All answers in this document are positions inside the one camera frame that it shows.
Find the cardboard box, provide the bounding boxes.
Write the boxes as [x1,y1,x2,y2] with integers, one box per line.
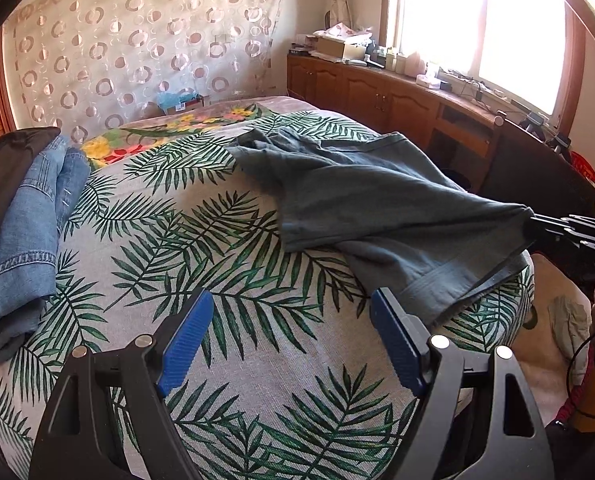
[316,34,369,62]

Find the blue packet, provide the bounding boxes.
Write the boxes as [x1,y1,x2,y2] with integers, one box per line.
[156,88,211,116]

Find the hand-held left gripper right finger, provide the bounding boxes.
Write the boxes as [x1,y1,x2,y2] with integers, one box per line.
[370,287,554,480]

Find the leaf print bedsheet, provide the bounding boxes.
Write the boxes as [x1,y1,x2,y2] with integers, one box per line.
[0,109,536,480]

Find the person's beige clothing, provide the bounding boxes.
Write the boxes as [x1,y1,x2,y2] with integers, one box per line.
[511,252,595,413]

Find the long wooden cabinet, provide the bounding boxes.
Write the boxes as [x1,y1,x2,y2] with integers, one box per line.
[286,53,506,194]

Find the circle pattern curtain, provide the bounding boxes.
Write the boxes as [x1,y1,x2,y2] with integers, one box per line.
[2,0,287,134]

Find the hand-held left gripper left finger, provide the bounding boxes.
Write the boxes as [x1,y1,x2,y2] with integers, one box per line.
[28,288,215,480]

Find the grey-blue pants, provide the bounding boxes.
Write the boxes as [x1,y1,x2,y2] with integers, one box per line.
[225,127,535,329]

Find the dark wooden chair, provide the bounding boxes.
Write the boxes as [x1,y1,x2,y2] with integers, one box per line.
[480,115,595,217]

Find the folded blue jeans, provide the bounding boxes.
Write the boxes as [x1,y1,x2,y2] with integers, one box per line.
[0,135,92,367]

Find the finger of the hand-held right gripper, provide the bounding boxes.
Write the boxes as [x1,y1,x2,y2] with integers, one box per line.
[523,225,595,262]
[525,212,595,235]

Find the folded black garment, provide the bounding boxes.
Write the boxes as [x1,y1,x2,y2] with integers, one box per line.
[0,126,61,262]

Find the floral pillow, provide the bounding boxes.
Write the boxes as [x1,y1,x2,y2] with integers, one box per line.
[80,94,324,172]

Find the bright window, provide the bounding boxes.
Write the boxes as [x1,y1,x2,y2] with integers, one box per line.
[381,0,586,127]

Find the black cable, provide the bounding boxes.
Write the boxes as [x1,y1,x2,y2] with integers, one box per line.
[563,307,595,420]

